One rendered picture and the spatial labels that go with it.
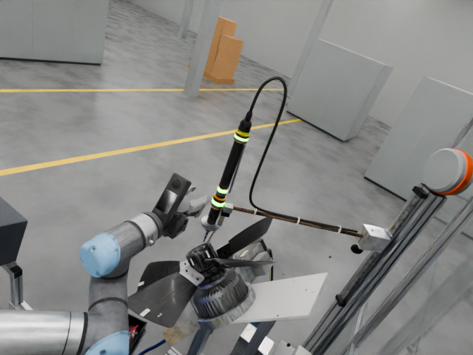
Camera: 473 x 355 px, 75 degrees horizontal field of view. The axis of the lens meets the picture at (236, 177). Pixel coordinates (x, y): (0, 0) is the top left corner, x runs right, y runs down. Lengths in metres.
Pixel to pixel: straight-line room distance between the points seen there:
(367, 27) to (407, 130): 7.72
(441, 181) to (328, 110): 7.15
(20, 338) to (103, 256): 0.17
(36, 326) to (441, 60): 12.79
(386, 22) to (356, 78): 5.54
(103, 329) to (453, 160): 1.10
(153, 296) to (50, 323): 0.61
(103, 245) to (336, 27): 13.50
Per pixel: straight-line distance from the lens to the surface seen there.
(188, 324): 1.40
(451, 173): 1.22
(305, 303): 1.20
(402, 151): 6.36
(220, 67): 9.17
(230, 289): 1.32
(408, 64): 13.04
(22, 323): 0.65
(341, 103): 8.17
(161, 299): 1.20
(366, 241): 1.27
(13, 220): 1.38
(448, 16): 13.09
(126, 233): 0.68
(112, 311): 0.68
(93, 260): 0.66
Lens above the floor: 2.14
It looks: 28 degrees down
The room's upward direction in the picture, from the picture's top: 21 degrees clockwise
